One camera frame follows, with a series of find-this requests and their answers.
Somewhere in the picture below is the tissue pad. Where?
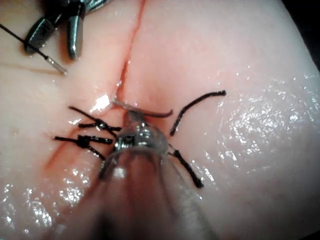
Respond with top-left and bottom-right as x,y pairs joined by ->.
0,0 -> 320,240

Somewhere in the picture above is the black stitching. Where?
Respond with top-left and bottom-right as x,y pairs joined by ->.
53,89 -> 227,189

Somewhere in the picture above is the right arm needle driver jaw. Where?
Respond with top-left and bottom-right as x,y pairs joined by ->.
24,17 -> 56,55
66,7 -> 86,61

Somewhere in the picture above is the left arm needle driver jaw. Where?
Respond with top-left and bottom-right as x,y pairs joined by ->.
125,109 -> 146,124

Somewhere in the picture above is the curved steel needle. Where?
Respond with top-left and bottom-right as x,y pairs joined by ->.
46,56 -> 175,119

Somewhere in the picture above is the black thread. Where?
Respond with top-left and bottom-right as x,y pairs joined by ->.
0,23 -> 50,60

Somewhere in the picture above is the left arm needle driver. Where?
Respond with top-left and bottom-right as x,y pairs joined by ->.
114,119 -> 169,155

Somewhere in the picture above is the right arm needle driver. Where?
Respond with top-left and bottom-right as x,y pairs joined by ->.
41,0 -> 110,24

